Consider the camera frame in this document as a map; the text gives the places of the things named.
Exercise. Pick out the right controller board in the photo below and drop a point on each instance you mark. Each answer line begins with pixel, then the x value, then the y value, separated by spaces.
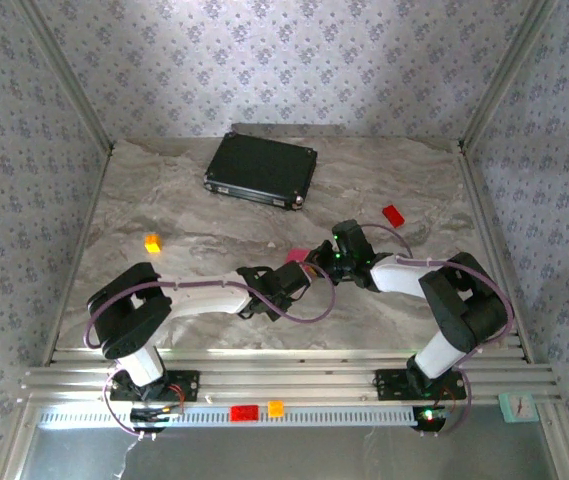
pixel 431 417

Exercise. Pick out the black hard case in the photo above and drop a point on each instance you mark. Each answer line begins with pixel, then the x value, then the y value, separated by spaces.
pixel 259 165

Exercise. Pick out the orange yellow toy brick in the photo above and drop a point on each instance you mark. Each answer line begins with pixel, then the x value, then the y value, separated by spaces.
pixel 153 244

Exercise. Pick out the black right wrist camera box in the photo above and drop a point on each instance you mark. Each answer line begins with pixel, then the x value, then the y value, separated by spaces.
pixel 351 239

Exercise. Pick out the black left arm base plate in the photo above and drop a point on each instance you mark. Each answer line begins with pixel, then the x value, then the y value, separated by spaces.
pixel 186 385

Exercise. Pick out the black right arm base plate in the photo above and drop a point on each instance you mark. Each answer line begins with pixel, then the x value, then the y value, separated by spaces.
pixel 389 385

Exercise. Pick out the teal small clock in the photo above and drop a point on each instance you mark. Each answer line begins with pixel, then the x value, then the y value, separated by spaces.
pixel 518 408

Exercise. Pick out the aluminium side rail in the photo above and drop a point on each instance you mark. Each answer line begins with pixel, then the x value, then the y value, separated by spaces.
pixel 76 240
pixel 499 230

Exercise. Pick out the red tag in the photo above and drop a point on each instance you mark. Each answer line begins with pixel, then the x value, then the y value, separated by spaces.
pixel 244 413

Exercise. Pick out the orange tag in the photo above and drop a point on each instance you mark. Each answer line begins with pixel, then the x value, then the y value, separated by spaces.
pixel 276 409

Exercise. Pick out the red toy brick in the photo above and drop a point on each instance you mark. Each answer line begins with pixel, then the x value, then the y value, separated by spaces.
pixel 394 216

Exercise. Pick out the aluminium upright post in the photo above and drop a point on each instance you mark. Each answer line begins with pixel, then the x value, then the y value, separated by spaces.
pixel 509 70
pixel 64 75

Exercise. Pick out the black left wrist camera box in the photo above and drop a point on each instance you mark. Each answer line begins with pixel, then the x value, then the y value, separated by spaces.
pixel 291 277

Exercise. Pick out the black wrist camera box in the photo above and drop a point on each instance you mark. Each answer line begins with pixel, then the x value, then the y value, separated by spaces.
pixel 351 239
pixel 291 277

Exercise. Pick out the pink cloth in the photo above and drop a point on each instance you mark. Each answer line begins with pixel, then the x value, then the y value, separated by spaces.
pixel 296 256

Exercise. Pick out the aluminium frame beam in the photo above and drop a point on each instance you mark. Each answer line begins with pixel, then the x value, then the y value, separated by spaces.
pixel 289 375

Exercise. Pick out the metal sheet panel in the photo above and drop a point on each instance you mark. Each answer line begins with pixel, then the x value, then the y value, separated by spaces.
pixel 289 455

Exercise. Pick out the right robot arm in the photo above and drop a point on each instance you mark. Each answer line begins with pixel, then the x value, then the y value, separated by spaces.
pixel 464 305

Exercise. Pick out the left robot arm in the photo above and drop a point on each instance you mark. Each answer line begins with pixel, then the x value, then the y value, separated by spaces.
pixel 129 320

